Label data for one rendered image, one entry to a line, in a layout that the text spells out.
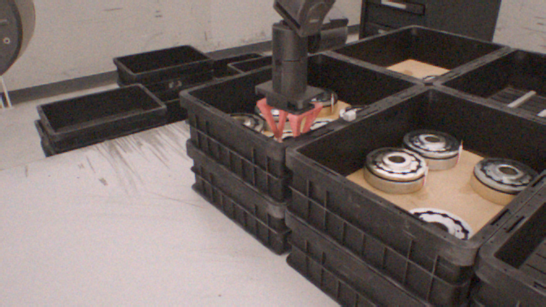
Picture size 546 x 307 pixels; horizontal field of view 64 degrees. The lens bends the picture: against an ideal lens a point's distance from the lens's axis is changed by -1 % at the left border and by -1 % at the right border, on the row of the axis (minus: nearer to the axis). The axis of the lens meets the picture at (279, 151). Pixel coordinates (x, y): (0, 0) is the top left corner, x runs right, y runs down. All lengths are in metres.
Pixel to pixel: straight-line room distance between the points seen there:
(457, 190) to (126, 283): 0.57
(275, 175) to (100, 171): 0.53
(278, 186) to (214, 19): 3.31
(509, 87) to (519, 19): 3.08
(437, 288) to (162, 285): 0.43
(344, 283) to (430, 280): 0.16
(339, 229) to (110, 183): 0.58
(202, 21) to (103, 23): 0.81
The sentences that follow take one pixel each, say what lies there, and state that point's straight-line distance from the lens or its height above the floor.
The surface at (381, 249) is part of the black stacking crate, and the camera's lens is 0.61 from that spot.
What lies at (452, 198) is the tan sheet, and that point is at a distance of 0.78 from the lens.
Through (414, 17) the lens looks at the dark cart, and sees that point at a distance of 2.33.
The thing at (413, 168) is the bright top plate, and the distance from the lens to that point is 0.77.
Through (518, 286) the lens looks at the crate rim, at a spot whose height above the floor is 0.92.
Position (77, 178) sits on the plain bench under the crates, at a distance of 1.11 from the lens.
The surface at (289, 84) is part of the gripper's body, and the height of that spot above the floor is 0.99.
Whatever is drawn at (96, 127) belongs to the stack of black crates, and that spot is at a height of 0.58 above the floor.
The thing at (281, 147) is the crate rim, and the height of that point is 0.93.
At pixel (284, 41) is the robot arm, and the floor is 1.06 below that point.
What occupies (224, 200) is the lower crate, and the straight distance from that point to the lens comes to 0.88.
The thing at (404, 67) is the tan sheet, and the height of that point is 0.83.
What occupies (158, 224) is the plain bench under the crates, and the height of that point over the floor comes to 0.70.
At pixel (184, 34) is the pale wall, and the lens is 3.86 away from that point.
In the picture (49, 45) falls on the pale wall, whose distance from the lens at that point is 3.59.
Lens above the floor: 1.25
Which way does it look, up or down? 30 degrees down
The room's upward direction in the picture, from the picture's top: straight up
